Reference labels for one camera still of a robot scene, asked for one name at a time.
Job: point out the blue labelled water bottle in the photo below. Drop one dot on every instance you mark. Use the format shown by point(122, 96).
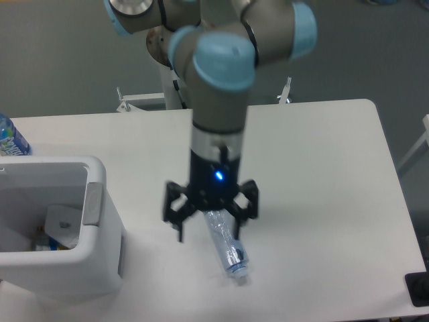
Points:
point(12, 141)

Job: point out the white plastic trash can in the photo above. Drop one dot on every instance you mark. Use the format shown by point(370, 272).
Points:
point(29, 184)

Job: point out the black clamp at table edge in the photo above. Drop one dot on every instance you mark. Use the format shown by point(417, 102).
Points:
point(417, 284)

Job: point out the white furniture leg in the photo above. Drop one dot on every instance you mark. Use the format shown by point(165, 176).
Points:
point(418, 149)

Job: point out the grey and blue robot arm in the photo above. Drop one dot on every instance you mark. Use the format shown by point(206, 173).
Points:
point(218, 68)

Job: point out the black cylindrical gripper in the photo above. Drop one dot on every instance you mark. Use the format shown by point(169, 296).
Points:
point(210, 182)

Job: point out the blue yellow snack packet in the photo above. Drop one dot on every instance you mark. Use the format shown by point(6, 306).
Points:
point(43, 242)

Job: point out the crushed clear plastic bottle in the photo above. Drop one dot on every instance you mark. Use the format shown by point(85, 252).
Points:
point(231, 251)

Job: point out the white metal robot base frame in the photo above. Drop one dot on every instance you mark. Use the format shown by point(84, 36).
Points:
point(149, 102)

